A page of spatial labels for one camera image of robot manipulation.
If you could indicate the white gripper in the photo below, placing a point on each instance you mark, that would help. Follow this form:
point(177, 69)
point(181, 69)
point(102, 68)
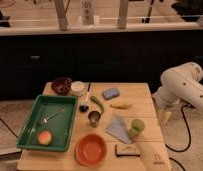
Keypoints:
point(164, 103)

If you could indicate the yellow banana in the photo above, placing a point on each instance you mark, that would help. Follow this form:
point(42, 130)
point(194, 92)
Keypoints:
point(123, 105)

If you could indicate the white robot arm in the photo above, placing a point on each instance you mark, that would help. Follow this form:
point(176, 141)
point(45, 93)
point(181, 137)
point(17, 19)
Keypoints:
point(179, 83)

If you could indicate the red orange bowl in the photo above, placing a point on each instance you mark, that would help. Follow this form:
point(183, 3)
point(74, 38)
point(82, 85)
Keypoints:
point(90, 150)

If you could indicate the white small bowl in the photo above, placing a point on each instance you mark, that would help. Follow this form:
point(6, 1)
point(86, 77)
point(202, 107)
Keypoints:
point(77, 88)

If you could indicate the dark red bowl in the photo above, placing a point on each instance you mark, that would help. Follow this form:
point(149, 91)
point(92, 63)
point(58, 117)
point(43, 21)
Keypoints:
point(61, 86)

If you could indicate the green cup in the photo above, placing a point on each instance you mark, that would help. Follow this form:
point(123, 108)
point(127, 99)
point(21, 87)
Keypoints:
point(137, 126)

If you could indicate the blue grey cloth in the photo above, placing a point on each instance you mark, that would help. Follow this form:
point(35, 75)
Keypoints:
point(117, 128)

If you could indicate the black white eraser block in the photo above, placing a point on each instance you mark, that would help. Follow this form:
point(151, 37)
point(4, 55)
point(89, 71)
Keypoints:
point(126, 150)

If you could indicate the blue sponge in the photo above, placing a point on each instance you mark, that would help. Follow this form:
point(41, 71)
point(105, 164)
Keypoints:
point(110, 93)

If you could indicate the metal cup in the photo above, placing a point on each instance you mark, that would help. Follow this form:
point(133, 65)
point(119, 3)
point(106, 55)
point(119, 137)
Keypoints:
point(94, 117)

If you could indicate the green cucumber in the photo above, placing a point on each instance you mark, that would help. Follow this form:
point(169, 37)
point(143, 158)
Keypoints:
point(98, 102)

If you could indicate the silver fork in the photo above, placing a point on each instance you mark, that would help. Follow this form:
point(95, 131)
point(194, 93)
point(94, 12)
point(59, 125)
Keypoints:
point(46, 119)

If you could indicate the green plastic tray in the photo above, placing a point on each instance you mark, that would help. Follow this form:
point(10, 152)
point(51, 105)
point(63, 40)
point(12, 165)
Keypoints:
point(60, 126)

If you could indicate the peach fruit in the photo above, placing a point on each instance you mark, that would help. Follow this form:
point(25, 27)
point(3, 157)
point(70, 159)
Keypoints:
point(44, 138)

